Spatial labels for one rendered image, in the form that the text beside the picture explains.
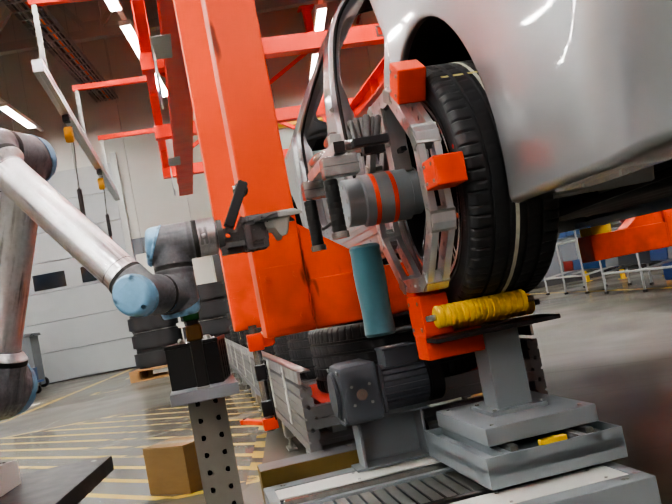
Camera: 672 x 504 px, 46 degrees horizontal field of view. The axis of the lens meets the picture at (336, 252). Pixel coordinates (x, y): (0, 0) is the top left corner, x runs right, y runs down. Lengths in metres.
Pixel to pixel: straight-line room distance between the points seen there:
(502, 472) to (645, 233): 3.43
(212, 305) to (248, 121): 7.98
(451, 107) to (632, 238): 3.36
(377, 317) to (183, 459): 1.14
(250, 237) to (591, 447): 0.97
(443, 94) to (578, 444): 0.91
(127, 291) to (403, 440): 1.16
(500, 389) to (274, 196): 0.94
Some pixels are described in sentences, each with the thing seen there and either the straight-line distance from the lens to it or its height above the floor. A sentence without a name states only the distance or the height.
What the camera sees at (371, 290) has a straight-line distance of 2.18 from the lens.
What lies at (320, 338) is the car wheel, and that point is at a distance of 2.82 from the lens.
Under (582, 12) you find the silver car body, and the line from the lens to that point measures 1.47.
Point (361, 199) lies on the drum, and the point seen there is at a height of 0.85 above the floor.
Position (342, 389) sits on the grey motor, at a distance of 2.32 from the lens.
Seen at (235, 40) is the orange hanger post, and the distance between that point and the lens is 2.64.
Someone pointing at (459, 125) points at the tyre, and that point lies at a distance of 1.89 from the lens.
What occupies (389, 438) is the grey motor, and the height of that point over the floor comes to 0.14.
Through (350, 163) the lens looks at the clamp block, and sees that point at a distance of 1.92.
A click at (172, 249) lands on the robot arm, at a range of 1.83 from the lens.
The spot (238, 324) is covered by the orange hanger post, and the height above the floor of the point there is 0.56.
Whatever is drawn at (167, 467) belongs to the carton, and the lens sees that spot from 3.10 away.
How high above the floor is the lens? 0.61
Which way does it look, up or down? 3 degrees up
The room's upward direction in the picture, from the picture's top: 11 degrees counter-clockwise
